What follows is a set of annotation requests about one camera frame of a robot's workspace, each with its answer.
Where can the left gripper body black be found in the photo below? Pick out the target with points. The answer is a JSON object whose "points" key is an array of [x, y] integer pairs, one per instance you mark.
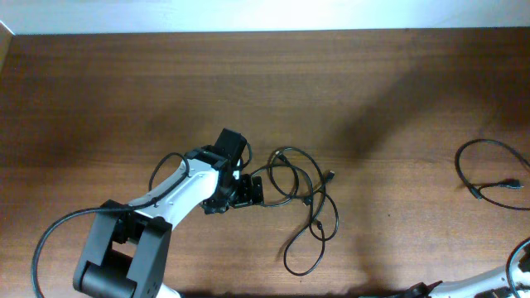
{"points": [[238, 192]]}

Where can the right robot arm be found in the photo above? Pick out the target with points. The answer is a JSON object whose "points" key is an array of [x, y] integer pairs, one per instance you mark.
{"points": [[510, 280]]}

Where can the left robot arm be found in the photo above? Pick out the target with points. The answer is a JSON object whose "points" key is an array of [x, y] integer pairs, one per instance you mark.
{"points": [[126, 250]]}

